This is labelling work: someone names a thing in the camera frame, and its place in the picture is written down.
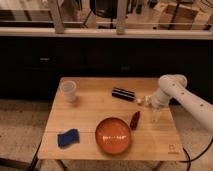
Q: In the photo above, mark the clear plastic cup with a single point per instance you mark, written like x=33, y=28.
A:
x=68, y=90

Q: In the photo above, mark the cardboard box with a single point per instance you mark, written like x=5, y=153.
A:
x=176, y=17

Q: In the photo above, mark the black cylindrical case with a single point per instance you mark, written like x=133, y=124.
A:
x=123, y=94

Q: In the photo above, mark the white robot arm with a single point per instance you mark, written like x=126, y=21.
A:
x=174, y=86

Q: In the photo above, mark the orange round plate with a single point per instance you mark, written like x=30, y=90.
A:
x=113, y=136

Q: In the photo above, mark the blue sponge cloth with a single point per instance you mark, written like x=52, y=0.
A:
x=67, y=138

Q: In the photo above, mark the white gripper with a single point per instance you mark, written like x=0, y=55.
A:
x=155, y=115

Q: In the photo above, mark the wooden folding table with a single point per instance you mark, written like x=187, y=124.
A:
x=150, y=141

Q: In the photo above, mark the small bottle with pink cap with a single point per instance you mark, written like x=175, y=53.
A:
x=145, y=101

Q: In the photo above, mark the dark red chili pepper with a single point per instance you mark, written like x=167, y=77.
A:
x=134, y=120

